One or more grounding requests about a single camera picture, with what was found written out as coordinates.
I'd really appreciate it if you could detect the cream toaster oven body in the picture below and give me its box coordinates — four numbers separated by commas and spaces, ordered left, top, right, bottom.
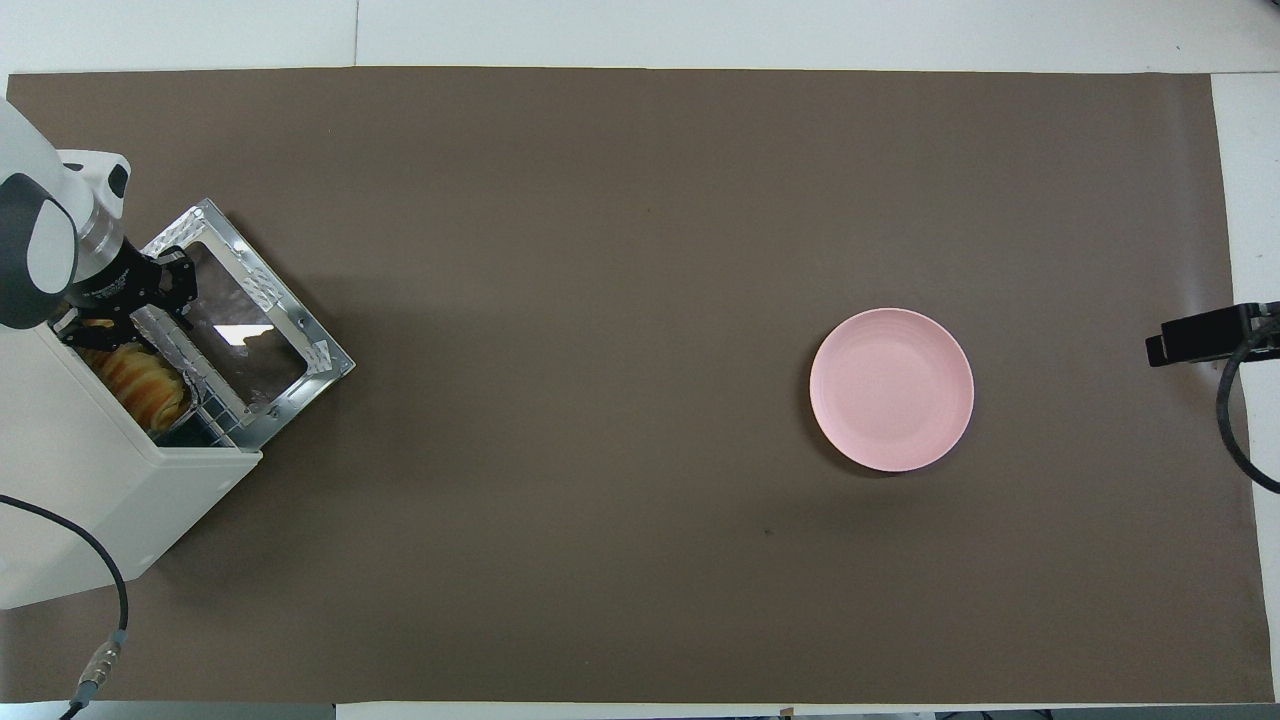
0, 320, 263, 611

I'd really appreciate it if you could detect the brown table mat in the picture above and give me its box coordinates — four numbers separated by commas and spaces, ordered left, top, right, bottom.
0, 68, 1276, 704

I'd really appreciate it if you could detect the pink round plate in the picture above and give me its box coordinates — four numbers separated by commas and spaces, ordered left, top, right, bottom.
809, 308, 975, 473

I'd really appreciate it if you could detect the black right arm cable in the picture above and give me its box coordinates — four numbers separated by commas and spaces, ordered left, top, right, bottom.
1215, 328, 1280, 493

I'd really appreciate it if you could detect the silver foil baking tray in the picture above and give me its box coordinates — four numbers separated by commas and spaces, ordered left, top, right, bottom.
70, 305, 216, 436

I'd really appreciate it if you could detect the dark oven wire rack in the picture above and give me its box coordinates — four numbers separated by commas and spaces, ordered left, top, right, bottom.
158, 400, 239, 448

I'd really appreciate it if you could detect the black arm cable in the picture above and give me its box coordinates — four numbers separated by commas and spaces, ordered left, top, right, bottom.
0, 493, 131, 720
1215, 328, 1280, 493

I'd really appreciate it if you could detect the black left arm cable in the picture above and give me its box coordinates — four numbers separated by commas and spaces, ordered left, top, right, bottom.
0, 493, 131, 720

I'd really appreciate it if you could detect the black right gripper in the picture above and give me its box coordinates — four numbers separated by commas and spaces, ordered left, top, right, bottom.
70, 240, 166, 319

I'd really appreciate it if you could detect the sliced yellow bread loaf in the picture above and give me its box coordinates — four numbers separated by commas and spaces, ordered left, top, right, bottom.
80, 320, 191, 433

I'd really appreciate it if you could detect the glass toaster oven door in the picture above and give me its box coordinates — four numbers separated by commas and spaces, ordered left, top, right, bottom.
140, 198, 356, 451

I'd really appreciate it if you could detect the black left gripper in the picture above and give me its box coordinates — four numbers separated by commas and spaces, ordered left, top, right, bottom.
58, 240, 199, 346

